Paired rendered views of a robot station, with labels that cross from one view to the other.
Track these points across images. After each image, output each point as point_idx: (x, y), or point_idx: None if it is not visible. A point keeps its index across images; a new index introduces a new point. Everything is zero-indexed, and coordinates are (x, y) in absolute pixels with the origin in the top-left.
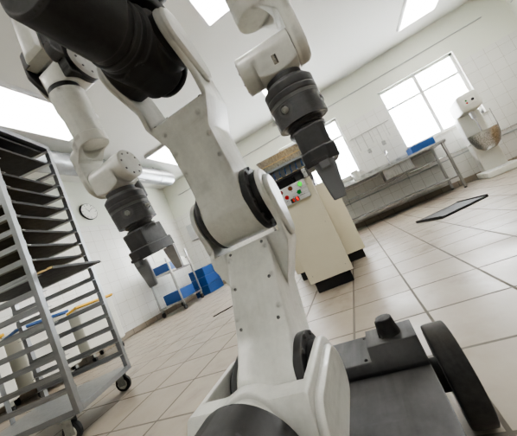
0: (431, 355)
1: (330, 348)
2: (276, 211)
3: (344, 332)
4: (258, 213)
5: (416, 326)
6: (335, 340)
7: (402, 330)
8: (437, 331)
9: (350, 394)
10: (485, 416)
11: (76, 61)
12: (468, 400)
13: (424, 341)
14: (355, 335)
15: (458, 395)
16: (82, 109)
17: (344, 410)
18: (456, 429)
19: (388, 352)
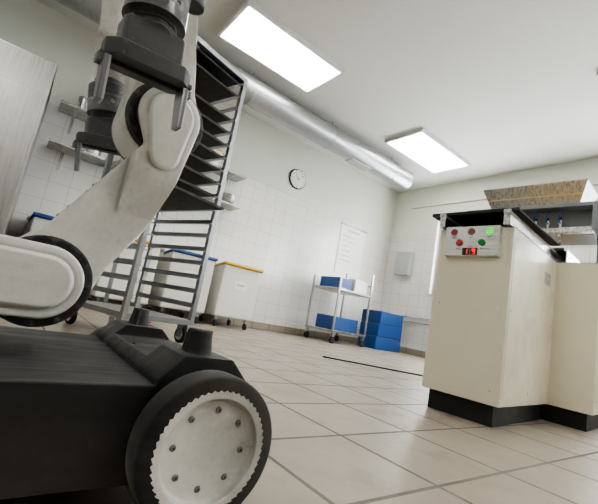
0: (316, 490)
1: (51, 259)
2: (145, 132)
3: (336, 429)
4: (128, 125)
5: (386, 478)
6: (314, 424)
7: (201, 355)
8: (206, 373)
9: (100, 359)
10: (129, 474)
11: None
12: (131, 440)
13: (349, 484)
14: (335, 436)
15: (132, 429)
16: (113, 0)
17: None
18: (17, 378)
19: (159, 356)
